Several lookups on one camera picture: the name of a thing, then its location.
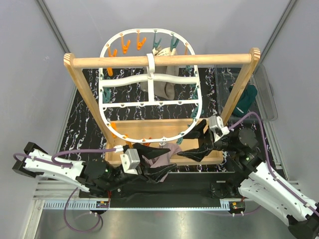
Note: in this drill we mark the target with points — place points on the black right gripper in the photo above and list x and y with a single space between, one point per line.
197 155

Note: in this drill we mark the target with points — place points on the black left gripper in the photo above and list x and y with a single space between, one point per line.
155 174

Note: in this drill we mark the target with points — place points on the pink sock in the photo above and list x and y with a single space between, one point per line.
161 160

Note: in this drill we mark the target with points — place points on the orange clothespin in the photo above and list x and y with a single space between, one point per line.
125 45
113 126
145 142
140 41
128 143
111 53

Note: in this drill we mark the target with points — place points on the white round clip hanger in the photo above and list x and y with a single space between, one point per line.
151 78

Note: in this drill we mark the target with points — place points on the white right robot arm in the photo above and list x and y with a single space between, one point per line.
254 178

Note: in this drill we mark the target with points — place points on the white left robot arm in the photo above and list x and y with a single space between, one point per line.
95 177

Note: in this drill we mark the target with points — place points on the dark green sock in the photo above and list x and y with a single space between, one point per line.
246 100

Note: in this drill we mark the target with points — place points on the clear plastic bin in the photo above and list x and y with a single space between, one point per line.
257 96

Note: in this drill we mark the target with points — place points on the wooden hanging rack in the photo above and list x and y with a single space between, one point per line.
75 66

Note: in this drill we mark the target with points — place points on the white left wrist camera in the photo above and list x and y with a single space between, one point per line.
130 160

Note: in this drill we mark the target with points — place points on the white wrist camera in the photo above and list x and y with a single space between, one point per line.
130 160
217 127

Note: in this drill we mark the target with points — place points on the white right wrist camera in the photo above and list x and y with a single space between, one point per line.
217 127

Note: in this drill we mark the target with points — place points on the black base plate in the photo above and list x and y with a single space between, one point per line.
186 189

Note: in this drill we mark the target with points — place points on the slotted cable duct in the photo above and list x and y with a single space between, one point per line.
98 206

